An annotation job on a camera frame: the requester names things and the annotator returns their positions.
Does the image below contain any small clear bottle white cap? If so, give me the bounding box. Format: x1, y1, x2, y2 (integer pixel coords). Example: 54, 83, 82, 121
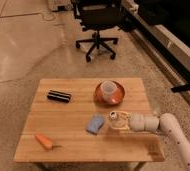
109, 116, 129, 125

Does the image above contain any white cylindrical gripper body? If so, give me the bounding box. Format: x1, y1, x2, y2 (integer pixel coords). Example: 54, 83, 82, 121
129, 114, 159, 132

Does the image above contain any blue sponge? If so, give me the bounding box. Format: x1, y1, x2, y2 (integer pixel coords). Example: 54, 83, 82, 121
86, 115, 105, 135

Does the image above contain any clear plastic cup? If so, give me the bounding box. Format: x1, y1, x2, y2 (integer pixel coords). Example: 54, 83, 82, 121
100, 80, 117, 102

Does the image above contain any black rectangular eraser block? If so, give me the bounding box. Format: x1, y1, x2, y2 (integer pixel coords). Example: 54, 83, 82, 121
47, 90, 71, 103

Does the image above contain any orange toy carrot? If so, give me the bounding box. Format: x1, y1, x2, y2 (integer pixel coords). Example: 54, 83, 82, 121
35, 134, 58, 150

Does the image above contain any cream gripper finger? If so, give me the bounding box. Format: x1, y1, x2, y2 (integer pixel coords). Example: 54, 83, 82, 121
109, 123, 130, 131
109, 111, 131, 119

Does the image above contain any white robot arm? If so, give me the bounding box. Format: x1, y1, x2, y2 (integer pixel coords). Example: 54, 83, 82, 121
108, 111, 190, 171

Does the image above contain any orange plate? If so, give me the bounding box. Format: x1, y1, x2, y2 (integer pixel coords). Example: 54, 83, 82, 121
94, 80, 125, 105

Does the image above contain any black office chair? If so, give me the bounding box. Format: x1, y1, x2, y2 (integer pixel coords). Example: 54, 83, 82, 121
71, 0, 125, 62

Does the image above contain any long bench with dark top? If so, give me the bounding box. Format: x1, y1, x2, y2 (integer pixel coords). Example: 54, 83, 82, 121
122, 0, 190, 106

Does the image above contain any wooden table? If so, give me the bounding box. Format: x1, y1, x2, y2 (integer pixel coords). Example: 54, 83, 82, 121
13, 77, 166, 171

